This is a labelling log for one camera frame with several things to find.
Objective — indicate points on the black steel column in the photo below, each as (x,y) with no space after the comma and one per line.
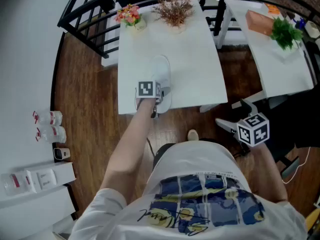
(221,9)

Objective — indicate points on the person's white shoe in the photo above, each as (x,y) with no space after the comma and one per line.
(193,135)

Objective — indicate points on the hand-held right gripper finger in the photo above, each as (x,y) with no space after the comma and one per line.
(228,126)
(251,109)

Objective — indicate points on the light blue slipper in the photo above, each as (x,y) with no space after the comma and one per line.
(162,69)

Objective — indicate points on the water jug on dispenser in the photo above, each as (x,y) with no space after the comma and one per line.
(12,187)

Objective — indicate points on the green potted plant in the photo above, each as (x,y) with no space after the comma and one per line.
(285,32)

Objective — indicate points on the brown cardboard box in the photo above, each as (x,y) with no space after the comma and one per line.
(258,21)

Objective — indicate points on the black metal railing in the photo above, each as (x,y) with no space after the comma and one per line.
(75,11)

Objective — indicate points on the person's left forearm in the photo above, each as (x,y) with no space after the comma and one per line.
(125,154)

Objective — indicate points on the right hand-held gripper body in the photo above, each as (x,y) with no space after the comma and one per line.
(252,131)

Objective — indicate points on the white water dispenser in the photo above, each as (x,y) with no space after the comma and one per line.
(50,201)

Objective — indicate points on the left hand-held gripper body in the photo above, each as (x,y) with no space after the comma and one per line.
(145,89)

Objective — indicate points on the person's right forearm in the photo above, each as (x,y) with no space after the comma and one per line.
(267,171)

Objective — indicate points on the narrow white table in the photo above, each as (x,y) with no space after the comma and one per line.
(275,71)

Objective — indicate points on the pink flowers in white pot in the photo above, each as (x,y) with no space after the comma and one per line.
(128,15)

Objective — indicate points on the large white table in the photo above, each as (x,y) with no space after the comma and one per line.
(190,59)

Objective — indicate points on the person's white printed shirt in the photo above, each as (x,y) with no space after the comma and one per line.
(195,209)

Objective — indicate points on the black office chair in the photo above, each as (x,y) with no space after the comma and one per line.
(295,119)

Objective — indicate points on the small white waste bin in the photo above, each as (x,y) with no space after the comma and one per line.
(61,154)

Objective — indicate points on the small orange box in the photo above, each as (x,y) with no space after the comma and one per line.
(272,9)

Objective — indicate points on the dried brown plant in pot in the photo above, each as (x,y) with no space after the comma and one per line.
(175,11)

